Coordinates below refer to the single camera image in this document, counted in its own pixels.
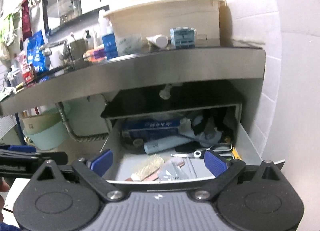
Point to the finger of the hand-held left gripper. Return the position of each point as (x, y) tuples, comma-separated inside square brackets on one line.
[(37, 156)]

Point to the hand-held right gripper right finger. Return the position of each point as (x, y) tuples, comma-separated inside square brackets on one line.
[(215, 162)]

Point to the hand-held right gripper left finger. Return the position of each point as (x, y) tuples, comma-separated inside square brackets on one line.
[(102, 159)]

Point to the white drawer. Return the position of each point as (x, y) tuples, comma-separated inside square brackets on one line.
[(140, 160)]

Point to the person's left hand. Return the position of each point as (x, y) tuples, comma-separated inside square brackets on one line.
[(3, 186)]

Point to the steel scissors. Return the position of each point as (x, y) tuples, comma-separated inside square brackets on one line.
[(197, 154)]

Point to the green plastic basin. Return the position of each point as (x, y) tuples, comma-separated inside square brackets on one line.
[(47, 137)]

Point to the yellow tool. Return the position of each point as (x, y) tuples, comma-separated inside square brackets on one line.
[(236, 153)]

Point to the light blue cloth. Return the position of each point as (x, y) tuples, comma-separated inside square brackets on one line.
[(210, 135)]

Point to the beige plastic basin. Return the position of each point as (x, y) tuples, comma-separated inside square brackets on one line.
[(40, 122)]

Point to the dark cloth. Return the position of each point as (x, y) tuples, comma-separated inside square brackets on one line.
[(220, 120)]

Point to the wooden hairbrush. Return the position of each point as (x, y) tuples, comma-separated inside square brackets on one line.
[(147, 168)]

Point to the light blue tube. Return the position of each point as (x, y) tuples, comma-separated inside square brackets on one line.
[(165, 145)]

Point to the blue carton box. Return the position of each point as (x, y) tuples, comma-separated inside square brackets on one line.
[(150, 130)]

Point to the clear lidded container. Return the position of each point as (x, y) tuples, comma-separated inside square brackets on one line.
[(15, 78)]

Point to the white drain fitting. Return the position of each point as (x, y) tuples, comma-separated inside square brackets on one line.
[(165, 92)]

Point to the red packet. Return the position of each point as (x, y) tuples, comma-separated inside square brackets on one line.
[(26, 69)]

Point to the white cup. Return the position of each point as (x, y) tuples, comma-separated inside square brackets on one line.
[(56, 59)]

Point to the steel counter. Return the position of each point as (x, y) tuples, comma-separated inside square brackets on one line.
[(150, 70)]

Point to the orange and purple packets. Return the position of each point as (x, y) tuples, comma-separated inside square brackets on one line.
[(96, 55)]

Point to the blue printed bag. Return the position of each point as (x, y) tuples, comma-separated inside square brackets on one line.
[(36, 50)]

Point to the metal faucet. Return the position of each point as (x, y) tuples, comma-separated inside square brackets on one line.
[(62, 48)]

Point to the blue and white box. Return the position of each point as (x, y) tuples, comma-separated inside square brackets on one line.
[(110, 45)]

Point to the printed clear plastic bag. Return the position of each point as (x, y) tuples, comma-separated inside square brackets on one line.
[(128, 44)]

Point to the pump bottle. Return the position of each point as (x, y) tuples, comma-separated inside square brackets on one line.
[(88, 39)]

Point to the green hanging cloth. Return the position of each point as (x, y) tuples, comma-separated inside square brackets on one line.
[(7, 33)]

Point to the blue tissue pack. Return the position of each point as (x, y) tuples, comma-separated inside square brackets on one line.
[(182, 38)]

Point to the white lying bottle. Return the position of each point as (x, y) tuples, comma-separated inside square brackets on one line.
[(158, 40)]

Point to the tall white bottle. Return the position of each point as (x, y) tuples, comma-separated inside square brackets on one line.
[(103, 22)]

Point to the red hanging towel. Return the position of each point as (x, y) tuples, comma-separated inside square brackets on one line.
[(26, 18)]

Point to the white hanging cloth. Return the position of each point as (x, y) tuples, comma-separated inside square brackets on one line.
[(35, 13)]

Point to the black-framed mirror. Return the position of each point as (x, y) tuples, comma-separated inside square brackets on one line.
[(65, 5)]

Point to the cream plastic basin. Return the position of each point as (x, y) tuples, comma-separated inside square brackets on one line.
[(162, 18)]

